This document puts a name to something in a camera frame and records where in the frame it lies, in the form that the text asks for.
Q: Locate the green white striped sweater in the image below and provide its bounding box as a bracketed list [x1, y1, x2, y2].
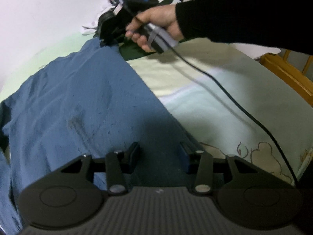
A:
[119, 0, 185, 61]

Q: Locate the person's right hand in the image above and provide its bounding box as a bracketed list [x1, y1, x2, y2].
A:
[125, 3, 184, 53]

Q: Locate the person's right forearm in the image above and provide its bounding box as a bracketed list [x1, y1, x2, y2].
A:
[175, 0, 313, 55]

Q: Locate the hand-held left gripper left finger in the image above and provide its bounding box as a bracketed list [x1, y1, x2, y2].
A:
[59, 141, 141, 195]

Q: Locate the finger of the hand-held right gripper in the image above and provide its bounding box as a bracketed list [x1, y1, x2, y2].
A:
[100, 33, 124, 47]

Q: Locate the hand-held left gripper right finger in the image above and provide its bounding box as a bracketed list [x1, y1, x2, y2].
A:
[180, 142, 264, 195]

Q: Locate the pastel printed blanket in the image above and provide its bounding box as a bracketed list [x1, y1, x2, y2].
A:
[0, 32, 313, 186]

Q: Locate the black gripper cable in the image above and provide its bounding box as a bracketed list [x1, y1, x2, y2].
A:
[169, 46, 301, 187]

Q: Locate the wooden lattice frame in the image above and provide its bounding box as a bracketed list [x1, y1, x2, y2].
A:
[259, 49, 313, 108]

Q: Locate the white garment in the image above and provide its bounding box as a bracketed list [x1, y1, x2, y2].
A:
[81, 17, 101, 36]

